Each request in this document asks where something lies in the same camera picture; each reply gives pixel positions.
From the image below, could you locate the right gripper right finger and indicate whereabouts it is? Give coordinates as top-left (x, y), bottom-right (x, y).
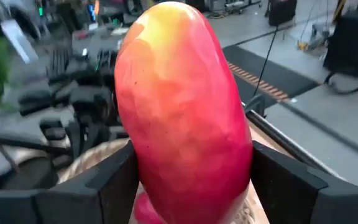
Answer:
top-left (250, 140), bottom-right (358, 224)

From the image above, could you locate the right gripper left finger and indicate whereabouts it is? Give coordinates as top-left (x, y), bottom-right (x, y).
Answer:
top-left (0, 140), bottom-right (140, 224)

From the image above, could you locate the woven wicker basket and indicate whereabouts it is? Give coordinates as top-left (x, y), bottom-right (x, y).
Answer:
top-left (57, 138), bottom-right (262, 224)

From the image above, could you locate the large crimson apple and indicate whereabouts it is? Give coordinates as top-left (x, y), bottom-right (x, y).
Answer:
top-left (134, 192), bottom-right (167, 224)

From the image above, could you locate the red yellow mango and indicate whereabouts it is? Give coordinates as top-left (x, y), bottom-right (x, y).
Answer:
top-left (114, 1), bottom-right (254, 224)

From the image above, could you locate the black hazard striped floor mat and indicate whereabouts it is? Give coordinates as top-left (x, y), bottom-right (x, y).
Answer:
top-left (222, 44), bottom-right (320, 103)

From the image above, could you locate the black floor box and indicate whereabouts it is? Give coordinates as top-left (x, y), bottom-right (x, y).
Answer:
top-left (323, 9), bottom-right (358, 84)

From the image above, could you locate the black equipment case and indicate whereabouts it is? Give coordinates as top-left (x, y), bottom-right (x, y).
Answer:
top-left (267, 0), bottom-right (298, 27)

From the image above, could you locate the coiled black cable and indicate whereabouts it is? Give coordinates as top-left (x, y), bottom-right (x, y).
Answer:
top-left (323, 70), bottom-right (358, 96)

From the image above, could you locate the thin black floor cable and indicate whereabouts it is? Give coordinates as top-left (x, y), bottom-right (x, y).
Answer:
top-left (252, 24), bottom-right (280, 98)

